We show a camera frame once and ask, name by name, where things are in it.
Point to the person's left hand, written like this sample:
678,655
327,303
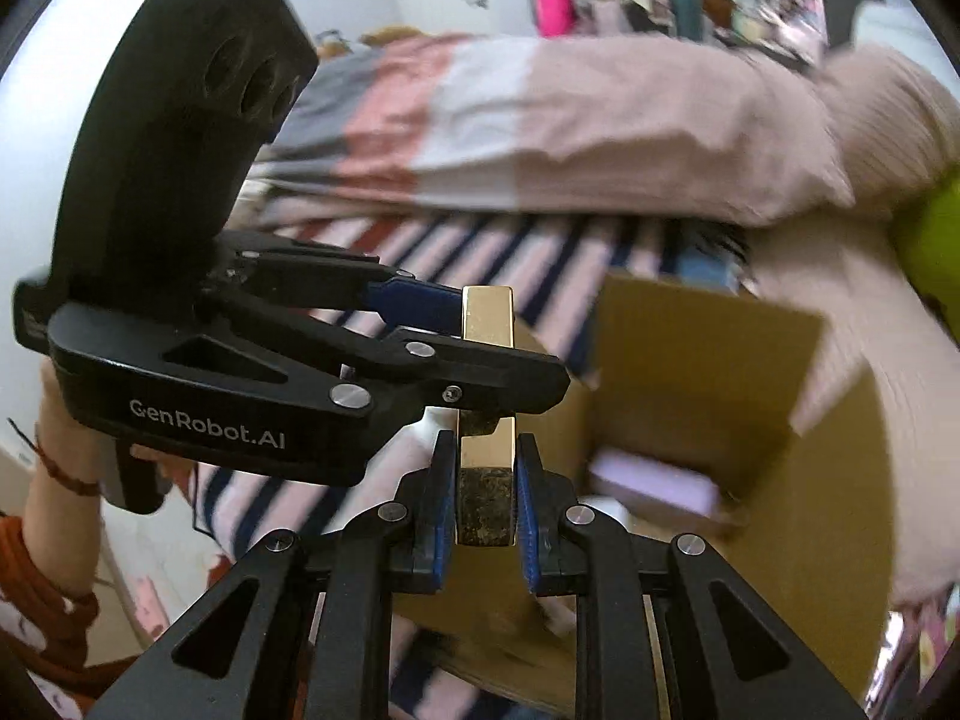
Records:
64,420

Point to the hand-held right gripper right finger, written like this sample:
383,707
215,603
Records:
529,521

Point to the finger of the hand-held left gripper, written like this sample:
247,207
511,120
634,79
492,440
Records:
420,304
480,382

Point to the colour block knitted blanket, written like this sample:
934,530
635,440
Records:
637,127

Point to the person's left forearm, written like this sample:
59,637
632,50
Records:
45,540

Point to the brown cardboard box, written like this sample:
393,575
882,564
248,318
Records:
735,577

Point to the gold rectangular block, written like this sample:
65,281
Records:
487,495

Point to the colourful printed cloth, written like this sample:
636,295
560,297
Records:
922,652

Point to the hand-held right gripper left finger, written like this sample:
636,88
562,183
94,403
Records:
444,517

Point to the lavender flat box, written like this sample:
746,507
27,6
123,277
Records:
652,484

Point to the pink bottle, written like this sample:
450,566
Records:
555,7

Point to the lime green pillow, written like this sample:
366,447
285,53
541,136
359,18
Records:
934,232

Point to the striped bed sheet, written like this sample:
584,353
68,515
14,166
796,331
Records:
487,247

